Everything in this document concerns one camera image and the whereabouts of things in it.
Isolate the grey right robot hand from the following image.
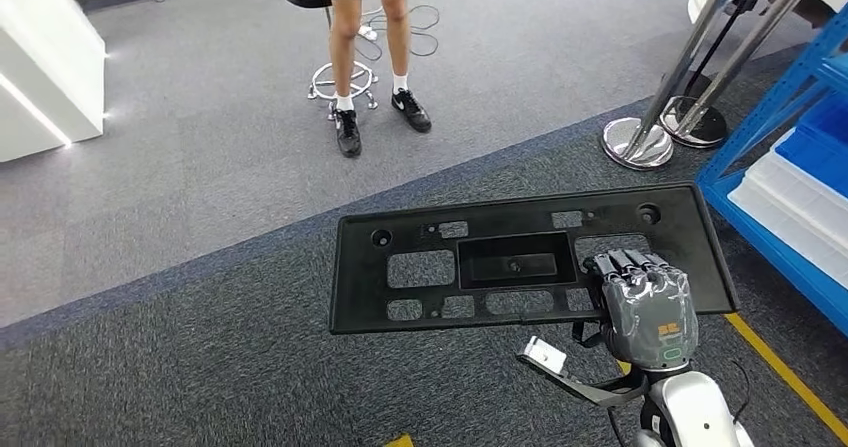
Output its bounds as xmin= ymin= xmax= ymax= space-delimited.
xmin=582 ymin=249 xmax=701 ymax=373

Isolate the black plastic plate part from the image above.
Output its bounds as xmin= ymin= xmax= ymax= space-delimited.
xmin=328 ymin=181 xmax=741 ymax=337

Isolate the blue metal shelf rack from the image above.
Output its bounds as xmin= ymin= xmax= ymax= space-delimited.
xmin=694 ymin=3 xmax=848 ymax=337

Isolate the white plastic tray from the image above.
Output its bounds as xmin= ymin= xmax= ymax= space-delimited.
xmin=744 ymin=128 xmax=848 ymax=247
xmin=726 ymin=178 xmax=848 ymax=290

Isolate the blue plastic tray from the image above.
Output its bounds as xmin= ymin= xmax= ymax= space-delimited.
xmin=774 ymin=94 xmax=848 ymax=198

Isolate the person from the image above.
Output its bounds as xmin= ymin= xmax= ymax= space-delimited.
xmin=311 ymin=0 xmax=434 ymax=160

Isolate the white display plinth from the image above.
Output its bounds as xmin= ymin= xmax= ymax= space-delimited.
xmin=0 ymin=0 xmax=108 ymax=164

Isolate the chrome stanchion post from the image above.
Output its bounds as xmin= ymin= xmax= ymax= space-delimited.
xmin=600 ymin=0 xmax=754 ymax=171
xmin=661 ymin=0 xmax=827 ymax=150

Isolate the black floor cable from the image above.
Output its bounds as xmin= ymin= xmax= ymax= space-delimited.
xmin=353 ymin=3 xmax=443 ymax=62

